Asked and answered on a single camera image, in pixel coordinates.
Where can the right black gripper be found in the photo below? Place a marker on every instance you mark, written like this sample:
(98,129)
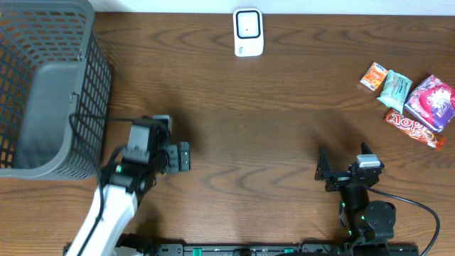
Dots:
(324,172)

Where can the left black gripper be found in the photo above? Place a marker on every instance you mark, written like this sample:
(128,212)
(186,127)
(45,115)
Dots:
(174,158)

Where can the mint green snack packet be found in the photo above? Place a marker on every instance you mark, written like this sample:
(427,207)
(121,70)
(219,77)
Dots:
(395,91)

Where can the purple tissue pack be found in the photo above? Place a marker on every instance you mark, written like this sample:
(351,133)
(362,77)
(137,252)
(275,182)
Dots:
(432,103)

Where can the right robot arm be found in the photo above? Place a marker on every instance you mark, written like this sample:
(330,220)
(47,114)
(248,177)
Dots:
(369,222)

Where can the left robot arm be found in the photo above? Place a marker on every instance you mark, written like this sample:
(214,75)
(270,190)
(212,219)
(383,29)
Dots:
(122,183)

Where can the white barcode scanner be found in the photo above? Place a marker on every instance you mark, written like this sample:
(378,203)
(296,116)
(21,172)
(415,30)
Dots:
(248,32)

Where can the dark grey plastic basket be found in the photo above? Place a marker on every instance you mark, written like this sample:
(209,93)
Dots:
(55,90)

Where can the black mounting rail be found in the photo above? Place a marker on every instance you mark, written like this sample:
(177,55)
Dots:
(270,249)

